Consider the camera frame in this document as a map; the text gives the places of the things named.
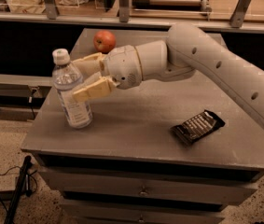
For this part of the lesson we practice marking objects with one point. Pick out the upper grey drawer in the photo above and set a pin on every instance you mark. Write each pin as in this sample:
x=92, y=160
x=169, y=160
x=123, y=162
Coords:
x=138, y=185

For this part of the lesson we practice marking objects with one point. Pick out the black tripod leg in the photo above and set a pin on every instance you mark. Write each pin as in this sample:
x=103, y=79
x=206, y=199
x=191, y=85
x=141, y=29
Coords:
x=17, y=192

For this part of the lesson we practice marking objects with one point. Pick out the clear plastic water bottle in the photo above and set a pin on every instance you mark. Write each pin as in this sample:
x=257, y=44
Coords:
x=66, y=77

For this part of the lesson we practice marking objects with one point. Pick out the grey low bench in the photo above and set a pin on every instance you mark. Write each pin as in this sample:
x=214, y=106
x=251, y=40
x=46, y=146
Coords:
x=30, y=87

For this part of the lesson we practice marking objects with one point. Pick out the black snack bar wrapper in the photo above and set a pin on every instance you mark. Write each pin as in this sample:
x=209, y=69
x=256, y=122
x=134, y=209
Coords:
x=197, y=127

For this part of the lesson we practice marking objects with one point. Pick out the grey drawer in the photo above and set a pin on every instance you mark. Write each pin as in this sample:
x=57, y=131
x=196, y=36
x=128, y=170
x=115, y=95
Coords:
x=138, y=185
x=87, y=212

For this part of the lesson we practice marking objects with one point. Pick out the lower grey drawer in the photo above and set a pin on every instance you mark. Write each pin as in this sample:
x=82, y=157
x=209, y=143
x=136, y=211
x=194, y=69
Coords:
x=87, y=212

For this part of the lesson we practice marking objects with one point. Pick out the grey metal shelf rail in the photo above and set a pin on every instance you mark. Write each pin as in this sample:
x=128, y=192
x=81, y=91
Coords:
x=241, y=15

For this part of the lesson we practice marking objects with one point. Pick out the red apple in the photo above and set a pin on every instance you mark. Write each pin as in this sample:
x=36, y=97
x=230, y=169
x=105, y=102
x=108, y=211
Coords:
x=104, y=41

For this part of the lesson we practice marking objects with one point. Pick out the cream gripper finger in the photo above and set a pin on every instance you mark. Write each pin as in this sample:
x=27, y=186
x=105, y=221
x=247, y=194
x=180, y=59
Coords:
x=95, y=86
x=90, y=64

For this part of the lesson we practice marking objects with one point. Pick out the white rounded gripper body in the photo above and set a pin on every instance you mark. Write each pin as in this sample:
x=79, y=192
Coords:
x=121, y=66

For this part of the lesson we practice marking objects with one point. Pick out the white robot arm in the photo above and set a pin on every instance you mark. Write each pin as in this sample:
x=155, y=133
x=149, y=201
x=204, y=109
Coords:
x=184, y=50

